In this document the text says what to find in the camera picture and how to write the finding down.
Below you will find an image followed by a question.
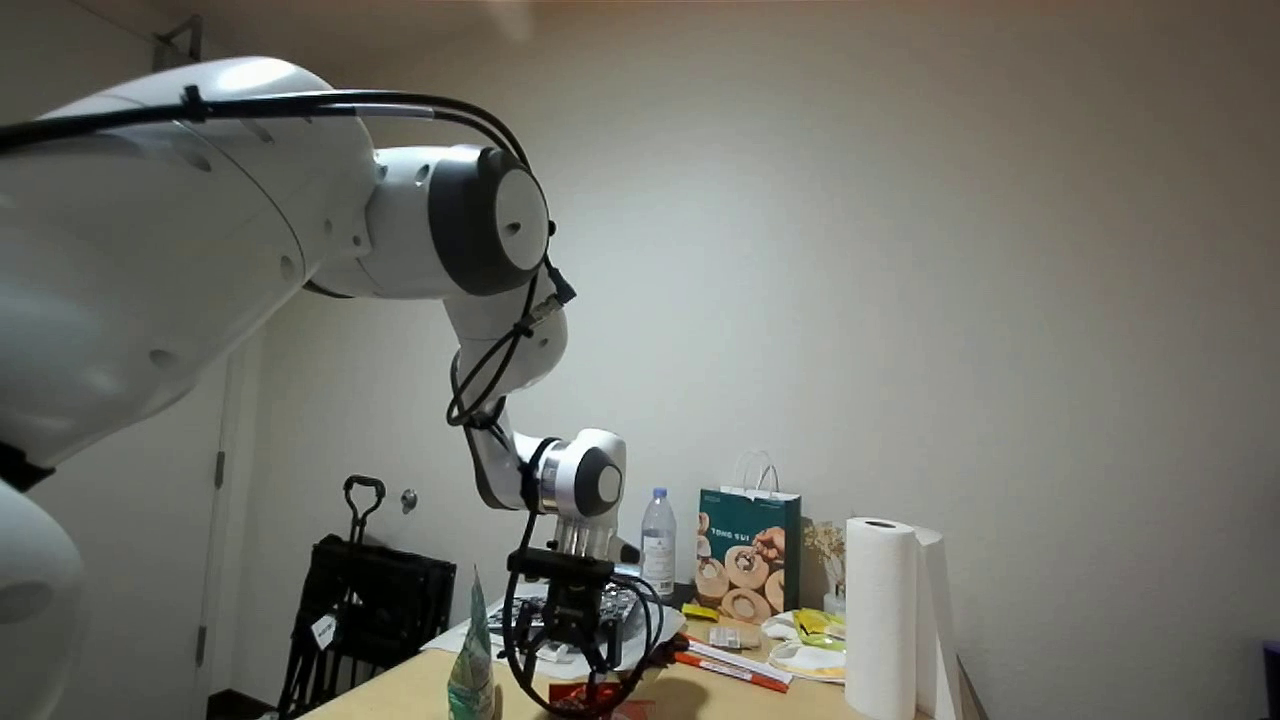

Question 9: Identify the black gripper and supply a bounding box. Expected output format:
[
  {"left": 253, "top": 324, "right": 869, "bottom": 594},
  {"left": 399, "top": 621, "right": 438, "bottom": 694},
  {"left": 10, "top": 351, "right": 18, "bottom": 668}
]
[{"left": 503, "top": 541, "right": 623, "bottom": 688}]

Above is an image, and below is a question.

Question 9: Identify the small red snack packet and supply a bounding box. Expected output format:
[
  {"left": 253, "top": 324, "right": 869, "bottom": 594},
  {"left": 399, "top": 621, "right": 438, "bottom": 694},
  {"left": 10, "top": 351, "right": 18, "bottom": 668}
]
[{"left": 560, "top": 678, "right": 632, "bottom": 708}]

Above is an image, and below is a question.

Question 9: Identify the big red snack packet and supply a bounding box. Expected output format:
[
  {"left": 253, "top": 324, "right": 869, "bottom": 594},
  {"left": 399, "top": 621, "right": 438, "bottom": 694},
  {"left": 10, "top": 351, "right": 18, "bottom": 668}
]
[{"left": 541, "top": 678, "right": 673, "bottom": 720}]

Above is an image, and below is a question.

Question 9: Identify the green snack pouch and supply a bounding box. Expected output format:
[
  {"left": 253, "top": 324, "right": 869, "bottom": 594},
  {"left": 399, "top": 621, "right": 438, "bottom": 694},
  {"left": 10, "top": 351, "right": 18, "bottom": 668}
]
[{"left": 443, "top": 565, "right": 503, "bottom": 720}]

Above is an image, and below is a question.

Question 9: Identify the clear water bottle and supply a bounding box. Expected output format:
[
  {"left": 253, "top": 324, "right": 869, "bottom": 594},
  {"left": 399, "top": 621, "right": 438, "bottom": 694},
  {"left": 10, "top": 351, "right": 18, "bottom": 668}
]
[{"left": 641, "top": 486, "right": 680, "bottom": 601}]

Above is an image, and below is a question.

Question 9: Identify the red white flat box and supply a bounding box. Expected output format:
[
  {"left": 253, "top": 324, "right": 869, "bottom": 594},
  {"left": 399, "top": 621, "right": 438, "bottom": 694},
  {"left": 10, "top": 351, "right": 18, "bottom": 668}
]
[{"left": 675, "top": 643, "right": 801, "bottom": 695}]

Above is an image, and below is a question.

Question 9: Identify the green donut paper bag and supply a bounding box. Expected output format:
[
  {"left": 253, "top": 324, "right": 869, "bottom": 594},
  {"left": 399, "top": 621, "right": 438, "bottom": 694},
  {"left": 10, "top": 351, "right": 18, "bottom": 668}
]
[{"left": 693, "top": 482, "right": 809, "bottom": 621}]

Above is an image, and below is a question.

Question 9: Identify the yellow white plastic bag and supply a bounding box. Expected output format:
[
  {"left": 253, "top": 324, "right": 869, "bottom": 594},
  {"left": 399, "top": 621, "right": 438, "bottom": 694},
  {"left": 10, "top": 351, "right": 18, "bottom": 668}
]
[{"left": 682, "top": 601, "right": 849, "bottom": 660}]

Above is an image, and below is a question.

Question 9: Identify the beige paper bag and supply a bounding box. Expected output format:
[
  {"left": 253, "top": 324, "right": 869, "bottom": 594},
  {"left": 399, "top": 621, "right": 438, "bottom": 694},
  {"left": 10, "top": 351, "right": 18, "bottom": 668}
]
[{"left": 796, "top": 515, "right": 854, "bottom": 616}]

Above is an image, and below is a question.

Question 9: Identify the white paper towel roll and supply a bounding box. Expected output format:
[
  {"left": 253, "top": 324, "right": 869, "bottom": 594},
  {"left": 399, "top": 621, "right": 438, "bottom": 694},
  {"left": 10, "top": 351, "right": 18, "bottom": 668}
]
[{"left": 838, "top": 514, "right": 969, "bottom": 720}]

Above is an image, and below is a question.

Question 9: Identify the white door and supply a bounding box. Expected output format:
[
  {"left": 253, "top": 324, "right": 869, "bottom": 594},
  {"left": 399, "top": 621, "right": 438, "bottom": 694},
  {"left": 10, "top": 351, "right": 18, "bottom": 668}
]
[{"left": 32, "top": 337, "right": 264, "bottom": 720}]

